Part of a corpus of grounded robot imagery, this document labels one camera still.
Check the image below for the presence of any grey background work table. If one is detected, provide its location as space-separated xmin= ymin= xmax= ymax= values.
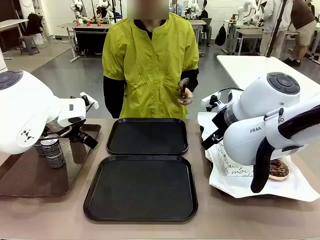
xmin=223 ymin=19 xmax=300 ymax=56

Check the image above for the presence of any thick black cable hose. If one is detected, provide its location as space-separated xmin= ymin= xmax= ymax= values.
xmin=250 ymin=104 xmax=320 ymax=194

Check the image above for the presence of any white side table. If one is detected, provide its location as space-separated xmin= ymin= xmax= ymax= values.
xmin=216 ymin=54 xmax=320 ymax=101

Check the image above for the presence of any person's blurred head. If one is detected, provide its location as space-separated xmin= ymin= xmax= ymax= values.
xmin=126 ymin=0 xmax=170 ymax=21

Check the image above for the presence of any black backpack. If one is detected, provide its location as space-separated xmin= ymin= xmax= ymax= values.
xmin=26 ymin=12 xmax=44 ymax=36

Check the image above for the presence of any black tripod pole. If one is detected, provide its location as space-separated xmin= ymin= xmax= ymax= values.
xmin=265 ymin=0 xmax=288 ymax=58

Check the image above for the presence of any black tray under paper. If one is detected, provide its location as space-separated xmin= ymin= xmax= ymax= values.
xmin=199 ymin=124 xmax=296 ymax=200

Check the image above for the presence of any person's left hand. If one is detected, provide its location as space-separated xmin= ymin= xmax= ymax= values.
xmin=178 ymin=77 xmax=195 ymax=101

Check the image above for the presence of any person's left forearm black sleeve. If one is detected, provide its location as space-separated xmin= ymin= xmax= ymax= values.
xmin=181 ymin=67 xmax=200 ymax=94

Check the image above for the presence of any small black plastic tray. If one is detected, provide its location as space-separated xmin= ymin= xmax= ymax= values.
xmin=106 ymin=117 xmax=189 ymax=156

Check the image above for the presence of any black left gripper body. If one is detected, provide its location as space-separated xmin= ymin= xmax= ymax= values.
xmin=65 ymin=121 xmax=88 ymax=143

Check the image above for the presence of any large black plastic tray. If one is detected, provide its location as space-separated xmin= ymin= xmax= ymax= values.
xmin=83 ymin=154 xmax=199 ymax=223

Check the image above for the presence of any light grey background table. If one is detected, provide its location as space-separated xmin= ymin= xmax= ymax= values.
xmin=0 ymin=19 xmax=30 ymax=60

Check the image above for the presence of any person's right forearm black sleeve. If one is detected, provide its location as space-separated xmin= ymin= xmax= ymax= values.
xmin=103 ymin=74 xmax=126 ymax=119

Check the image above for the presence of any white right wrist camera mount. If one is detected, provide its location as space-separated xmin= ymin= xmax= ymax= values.
xmin=201 ymin=91 xmax=222 ymax=113

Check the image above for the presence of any person in beige hoodie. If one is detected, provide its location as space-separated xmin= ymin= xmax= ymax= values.
xmin=259 ymin=0 xmax=294 ymax=60

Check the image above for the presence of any grey stool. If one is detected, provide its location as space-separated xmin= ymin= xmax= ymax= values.
xmin=18 ymin=35 xmax=41 ymax=56

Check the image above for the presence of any grey table with black panel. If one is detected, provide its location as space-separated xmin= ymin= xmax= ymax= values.
xmin=56 ymin=22 xmax=111 ymax=63

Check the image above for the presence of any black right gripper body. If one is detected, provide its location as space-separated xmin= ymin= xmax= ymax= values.
xmin=211 ymin=107 xmax=229 ymax=135

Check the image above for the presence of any seated person in dark clothes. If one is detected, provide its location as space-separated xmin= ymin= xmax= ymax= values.
xmin=198 ymin=0 xmax=213 ymax=48

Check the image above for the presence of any white script-print paper box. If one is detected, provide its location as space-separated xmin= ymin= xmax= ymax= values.
xmin=216 ymin=142 xmax=254 ymax=177

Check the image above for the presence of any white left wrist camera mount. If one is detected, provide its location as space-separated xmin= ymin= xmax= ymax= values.
xmin=79 ymin=91 xmax=100 ymax=111

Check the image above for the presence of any brown plastic tray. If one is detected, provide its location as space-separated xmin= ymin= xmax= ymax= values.
xmin=0 ymin=123 xmax=102 ymax=198

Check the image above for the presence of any black hanging bag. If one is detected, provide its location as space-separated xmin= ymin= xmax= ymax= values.
xmin=214 ymin=23 xmax=227 ymax=47

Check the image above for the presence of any person's yellow-green jacket torso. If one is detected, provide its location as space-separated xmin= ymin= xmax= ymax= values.
xmin=101 ymin=12 xmax=200 ymax=120

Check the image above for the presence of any white paper sheet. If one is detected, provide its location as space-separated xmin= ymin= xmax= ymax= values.
xmin=197 ymin=111 xmax=320 ymax=203

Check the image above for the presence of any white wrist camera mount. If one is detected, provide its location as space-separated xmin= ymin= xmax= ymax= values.
xmin=79 ymin=91 xmax=100 ymax=111
xmin=201 ymin=91 xmax=222 ymax=113

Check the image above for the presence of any chocolate sprinkled donut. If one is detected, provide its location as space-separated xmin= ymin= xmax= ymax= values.
xmin=267 ymin=159 xmax=290 ymax=181

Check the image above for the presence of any person in brown shirt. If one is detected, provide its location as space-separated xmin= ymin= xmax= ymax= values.
xmin=282 ymin=0 xmax=317 ymax=67

